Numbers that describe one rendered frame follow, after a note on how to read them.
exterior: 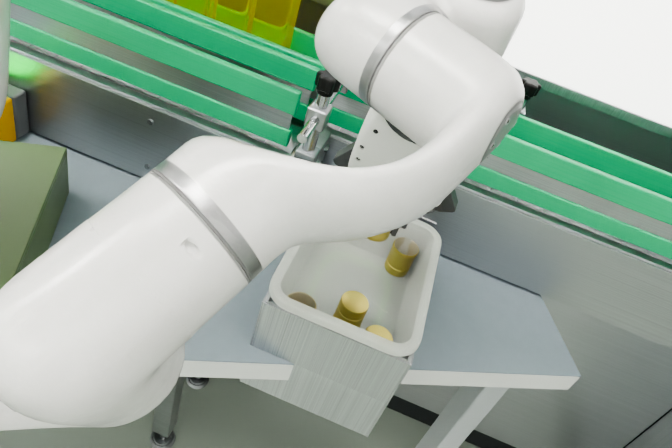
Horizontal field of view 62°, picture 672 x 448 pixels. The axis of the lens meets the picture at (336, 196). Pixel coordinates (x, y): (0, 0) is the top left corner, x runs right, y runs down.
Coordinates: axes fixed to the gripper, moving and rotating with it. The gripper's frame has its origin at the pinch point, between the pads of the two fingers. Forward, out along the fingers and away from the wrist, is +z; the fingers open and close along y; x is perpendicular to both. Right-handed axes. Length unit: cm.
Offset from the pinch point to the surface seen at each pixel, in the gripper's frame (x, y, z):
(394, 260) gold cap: -3.4, -4.1, 13.7
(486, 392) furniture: 1.4, -24.4, 29.1
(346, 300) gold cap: 7.4, -0.2, 8.9
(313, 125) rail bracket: -5.0, 10.9, -2.8
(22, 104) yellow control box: -2, 51, 12
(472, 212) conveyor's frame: -14.4, -11.7, 11.4
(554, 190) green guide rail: -18.4, -20.2, 5.4
